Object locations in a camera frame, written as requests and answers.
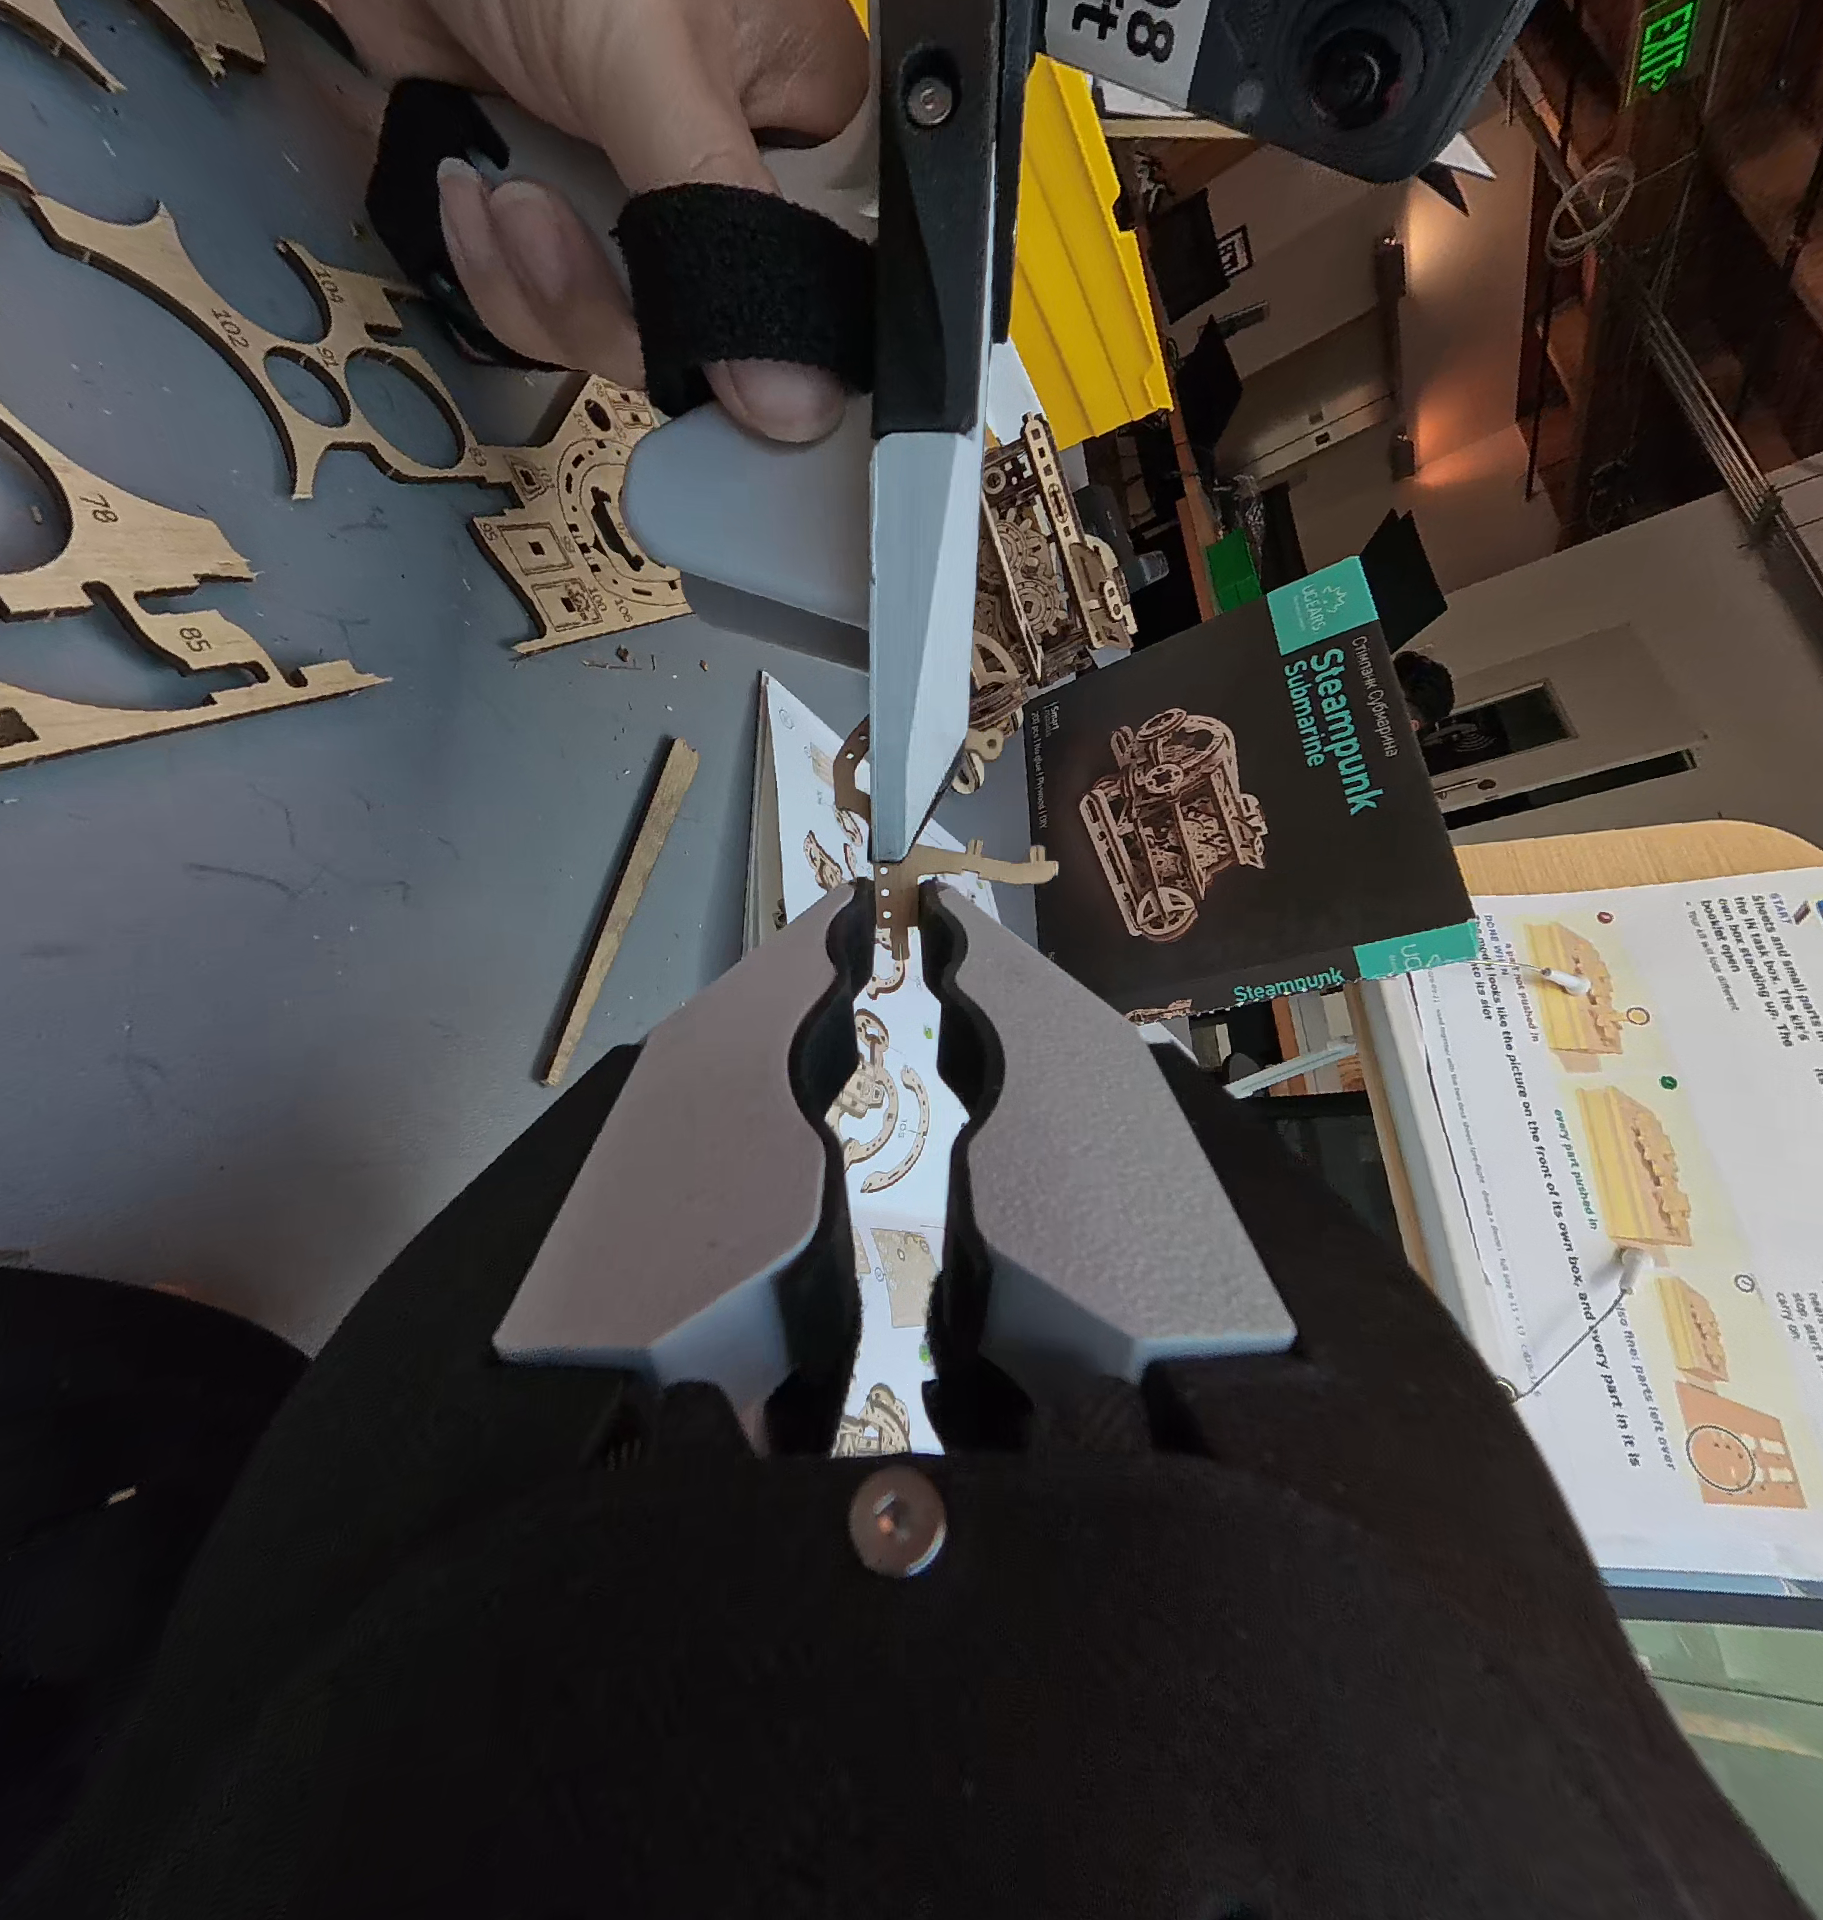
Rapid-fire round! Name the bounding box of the white instruction booklet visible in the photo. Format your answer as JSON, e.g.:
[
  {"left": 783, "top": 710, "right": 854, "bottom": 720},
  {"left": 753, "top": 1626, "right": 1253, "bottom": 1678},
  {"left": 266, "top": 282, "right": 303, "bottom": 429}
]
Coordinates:
[{"left": 738, "top": 669, "right": 1006, "bottom": 1460}]

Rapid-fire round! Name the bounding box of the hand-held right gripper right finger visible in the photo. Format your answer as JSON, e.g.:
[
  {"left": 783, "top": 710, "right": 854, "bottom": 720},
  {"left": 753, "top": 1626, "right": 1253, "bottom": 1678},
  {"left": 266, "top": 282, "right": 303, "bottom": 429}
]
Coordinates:
[{"left": 921, "top": 882, "right": 1300, "bottom": 1450}]

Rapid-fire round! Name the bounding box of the thin curved wooden part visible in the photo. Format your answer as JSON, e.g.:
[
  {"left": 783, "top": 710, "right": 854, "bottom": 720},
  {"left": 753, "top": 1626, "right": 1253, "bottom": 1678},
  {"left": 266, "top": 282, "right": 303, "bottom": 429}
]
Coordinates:
[{"left": 837, "top": 719, "right": 1063, "bottom": 994}]

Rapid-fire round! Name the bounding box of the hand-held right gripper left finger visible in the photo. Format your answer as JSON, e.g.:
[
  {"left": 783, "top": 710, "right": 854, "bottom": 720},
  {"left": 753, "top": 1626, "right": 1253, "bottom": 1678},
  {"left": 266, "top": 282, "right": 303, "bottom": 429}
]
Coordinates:
[{"left": 489, "top": 882, "right": 872, "bottom": 1455}]

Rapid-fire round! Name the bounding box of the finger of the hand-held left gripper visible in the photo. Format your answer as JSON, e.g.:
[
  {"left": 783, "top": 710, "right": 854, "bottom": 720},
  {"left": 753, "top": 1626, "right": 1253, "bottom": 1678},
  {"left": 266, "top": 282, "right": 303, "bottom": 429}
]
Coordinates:
[{"left": 867, "top": 424, "right": 989, "bottom": 876}]

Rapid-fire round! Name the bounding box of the pointed wooden stick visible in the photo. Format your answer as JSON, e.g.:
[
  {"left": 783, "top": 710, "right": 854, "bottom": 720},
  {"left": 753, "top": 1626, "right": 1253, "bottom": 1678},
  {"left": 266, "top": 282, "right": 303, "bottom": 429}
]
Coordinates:
[{"left": 541, "top": 735, "right": 701, "bottom": 1090}]

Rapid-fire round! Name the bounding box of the black model kit box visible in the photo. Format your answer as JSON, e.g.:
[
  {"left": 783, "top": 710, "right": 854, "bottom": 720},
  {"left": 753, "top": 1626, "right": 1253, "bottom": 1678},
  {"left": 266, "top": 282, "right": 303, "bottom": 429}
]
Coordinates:
[{"left": 1020, "top": 555, "right": 1485, "bottom": 1015}]

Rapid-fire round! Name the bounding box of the instruction sheet stand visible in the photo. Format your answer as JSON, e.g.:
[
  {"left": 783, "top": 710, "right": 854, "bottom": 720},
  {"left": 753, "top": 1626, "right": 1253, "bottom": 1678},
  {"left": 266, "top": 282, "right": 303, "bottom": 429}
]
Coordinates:
[{"left": 1355, "top": 858, "right": 1823, "bottom": 1589}]

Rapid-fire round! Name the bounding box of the person's left hand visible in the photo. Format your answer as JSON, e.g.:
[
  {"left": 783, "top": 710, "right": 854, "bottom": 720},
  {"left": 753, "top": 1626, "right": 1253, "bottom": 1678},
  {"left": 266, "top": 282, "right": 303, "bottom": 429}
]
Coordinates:
[{"left": 313, "top": 0, "right": 870, "bottom": 448}]

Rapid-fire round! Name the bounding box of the assembled wooden model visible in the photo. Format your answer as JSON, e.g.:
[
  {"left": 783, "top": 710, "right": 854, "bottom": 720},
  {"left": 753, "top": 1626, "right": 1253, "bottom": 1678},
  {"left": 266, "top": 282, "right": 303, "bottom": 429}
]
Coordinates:
[{"left": 969, "top": 409, "right": 1140, "bottom": 803}]

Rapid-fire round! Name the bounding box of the laser-cut wooden parts sheet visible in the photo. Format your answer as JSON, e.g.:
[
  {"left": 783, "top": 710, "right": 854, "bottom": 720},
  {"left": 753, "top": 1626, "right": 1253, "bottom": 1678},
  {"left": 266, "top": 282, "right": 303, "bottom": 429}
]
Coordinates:
[{"left": 0, "top": 0, "right": 699, "bottom": 778}]

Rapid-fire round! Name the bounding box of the green lit ceiling sign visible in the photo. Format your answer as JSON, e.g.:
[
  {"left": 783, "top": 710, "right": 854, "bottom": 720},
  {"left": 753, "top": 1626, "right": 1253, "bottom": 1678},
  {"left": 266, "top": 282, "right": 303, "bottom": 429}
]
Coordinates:
[{"left": 1620, "top": 0, "right": 1712, "bottom": 108}]

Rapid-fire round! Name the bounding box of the yellow plastic bin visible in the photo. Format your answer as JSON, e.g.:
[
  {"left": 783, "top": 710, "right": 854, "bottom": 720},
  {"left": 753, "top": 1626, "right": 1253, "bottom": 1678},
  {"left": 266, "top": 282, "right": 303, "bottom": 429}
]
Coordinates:
[{"left": 1001, "top": 55, "right": 1177, "bottom": 455}]

